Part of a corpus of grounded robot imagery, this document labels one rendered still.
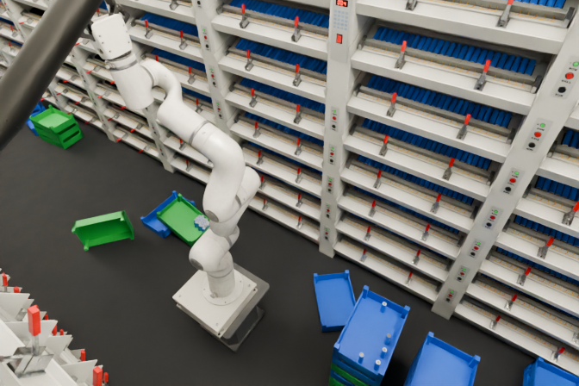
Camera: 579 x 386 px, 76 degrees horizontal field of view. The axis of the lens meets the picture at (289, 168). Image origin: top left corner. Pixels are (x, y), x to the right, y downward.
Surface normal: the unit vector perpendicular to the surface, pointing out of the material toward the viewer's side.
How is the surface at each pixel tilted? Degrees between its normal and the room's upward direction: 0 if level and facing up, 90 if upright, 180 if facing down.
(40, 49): 58
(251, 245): 0
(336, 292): 0
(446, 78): 21
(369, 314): 0
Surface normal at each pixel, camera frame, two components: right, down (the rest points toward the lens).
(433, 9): -0.22, -0.48
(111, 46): 0.79, 0.27
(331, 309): -0.03, -0.73
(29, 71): 0.44, 0.10
